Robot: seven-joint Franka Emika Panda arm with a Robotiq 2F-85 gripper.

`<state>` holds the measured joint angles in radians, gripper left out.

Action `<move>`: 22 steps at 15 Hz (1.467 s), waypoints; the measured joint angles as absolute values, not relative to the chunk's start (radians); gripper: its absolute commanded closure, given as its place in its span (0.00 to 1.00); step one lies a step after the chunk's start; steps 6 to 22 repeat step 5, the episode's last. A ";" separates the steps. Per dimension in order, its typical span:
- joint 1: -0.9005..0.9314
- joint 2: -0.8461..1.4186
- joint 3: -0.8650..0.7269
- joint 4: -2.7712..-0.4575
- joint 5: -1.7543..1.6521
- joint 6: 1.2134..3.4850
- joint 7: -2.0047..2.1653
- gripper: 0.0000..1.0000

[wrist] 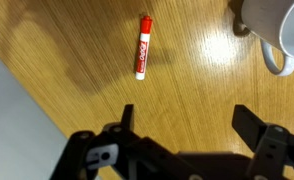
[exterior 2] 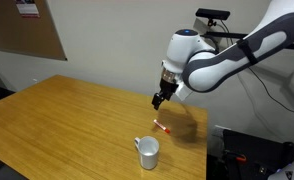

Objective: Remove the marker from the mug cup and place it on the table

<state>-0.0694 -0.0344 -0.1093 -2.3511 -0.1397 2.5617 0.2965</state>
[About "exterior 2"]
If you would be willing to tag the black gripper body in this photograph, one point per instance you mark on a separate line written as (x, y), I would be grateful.
(168, 88)

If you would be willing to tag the red Expo marker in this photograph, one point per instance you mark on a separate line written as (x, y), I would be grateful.
(161, 126)

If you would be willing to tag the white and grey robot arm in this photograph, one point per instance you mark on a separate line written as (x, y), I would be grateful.
(227, 60)

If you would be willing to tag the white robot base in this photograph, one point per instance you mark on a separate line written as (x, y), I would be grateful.
(292, 170)

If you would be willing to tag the white ceramic mug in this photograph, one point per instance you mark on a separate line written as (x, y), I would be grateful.
(149, 159)

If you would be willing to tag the black equipment case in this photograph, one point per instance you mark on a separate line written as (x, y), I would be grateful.
(253, 150)

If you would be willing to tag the brown cork board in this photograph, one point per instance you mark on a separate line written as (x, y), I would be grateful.
(23, 31)

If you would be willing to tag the printed paper notice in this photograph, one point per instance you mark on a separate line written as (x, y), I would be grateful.
(27, 8)

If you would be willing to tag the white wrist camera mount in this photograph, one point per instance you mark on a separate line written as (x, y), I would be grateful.
(183, 92)

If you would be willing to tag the black bar camera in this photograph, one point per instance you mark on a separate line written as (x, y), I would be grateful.
(212, 14)

